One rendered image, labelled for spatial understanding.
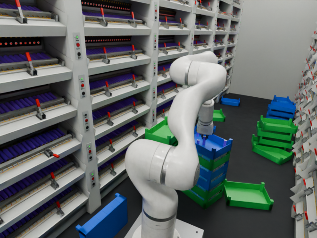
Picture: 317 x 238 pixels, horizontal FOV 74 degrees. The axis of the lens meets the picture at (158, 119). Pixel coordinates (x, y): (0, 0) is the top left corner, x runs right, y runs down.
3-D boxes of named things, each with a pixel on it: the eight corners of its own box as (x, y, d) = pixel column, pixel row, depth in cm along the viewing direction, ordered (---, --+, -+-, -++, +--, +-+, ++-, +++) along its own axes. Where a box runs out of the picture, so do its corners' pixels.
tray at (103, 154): (148, 133, 184) (153, 121, 176) (95, 168, 136) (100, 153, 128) (130, 120, 190) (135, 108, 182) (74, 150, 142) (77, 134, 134)
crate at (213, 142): (230, 149, 142) (233, 139, 139) (212, 160, 130) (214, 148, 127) (196, 133, 163) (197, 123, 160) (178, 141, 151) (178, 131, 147)
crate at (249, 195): (261, 190, 165) (263, 182, 162) (271, 210, 146) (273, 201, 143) (222, 186, 168) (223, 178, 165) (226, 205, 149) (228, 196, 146)
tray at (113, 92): (148, 89, 168) (154, 73, 161) (89, 111, 120) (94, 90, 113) (129, 76, 174) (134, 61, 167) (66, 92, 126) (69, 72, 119)
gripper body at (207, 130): (196, 123, 130) (196, 134, 138) (212, 125, 127) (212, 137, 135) (198, 114, 135) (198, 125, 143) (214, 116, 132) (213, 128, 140)
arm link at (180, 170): (145, 183, 69) (194, 200, 63) (136, 169, 59) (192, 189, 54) (190, 74, 92) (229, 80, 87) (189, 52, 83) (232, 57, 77)
